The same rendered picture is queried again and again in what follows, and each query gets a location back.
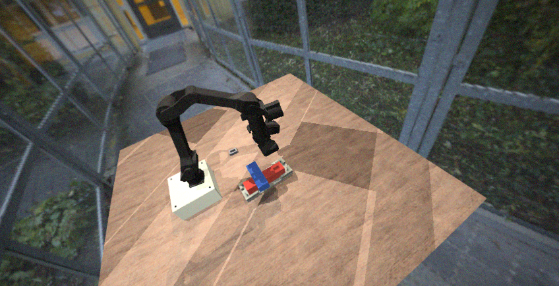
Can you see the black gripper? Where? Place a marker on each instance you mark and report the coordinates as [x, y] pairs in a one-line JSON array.
[[266, 145]]

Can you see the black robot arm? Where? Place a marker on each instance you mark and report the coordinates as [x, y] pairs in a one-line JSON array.
[[171, 106]]

